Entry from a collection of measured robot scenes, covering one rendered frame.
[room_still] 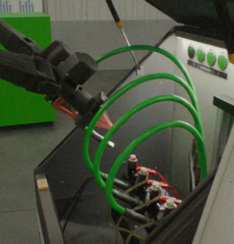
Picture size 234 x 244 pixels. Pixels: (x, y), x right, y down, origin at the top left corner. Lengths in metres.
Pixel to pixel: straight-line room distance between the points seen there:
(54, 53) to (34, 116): 3.25
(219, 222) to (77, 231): 0.64
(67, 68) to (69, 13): 6.46
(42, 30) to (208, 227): 3.58
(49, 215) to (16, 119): 3.25
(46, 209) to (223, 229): 0.61
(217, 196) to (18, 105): 3.69
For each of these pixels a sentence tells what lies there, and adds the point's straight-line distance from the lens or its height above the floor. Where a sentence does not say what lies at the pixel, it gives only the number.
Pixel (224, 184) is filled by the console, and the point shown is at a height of 1.25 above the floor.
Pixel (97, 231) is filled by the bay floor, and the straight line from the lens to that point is 1.21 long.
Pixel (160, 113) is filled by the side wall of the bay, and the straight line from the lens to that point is 1.35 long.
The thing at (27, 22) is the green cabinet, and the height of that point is 1.25.
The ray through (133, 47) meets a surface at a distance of 0.99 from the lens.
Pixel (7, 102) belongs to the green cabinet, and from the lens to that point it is 4.22.
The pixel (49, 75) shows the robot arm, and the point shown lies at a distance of 0.84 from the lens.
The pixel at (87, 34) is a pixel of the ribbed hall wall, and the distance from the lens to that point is 7.32.
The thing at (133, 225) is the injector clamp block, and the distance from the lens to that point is 0.98.
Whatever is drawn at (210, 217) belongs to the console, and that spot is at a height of 1.17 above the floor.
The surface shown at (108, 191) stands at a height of 1.19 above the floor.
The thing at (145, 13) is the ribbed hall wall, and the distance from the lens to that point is 7.52.
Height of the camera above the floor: 1.57
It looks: 21 degrees down
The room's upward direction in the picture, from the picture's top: straight up
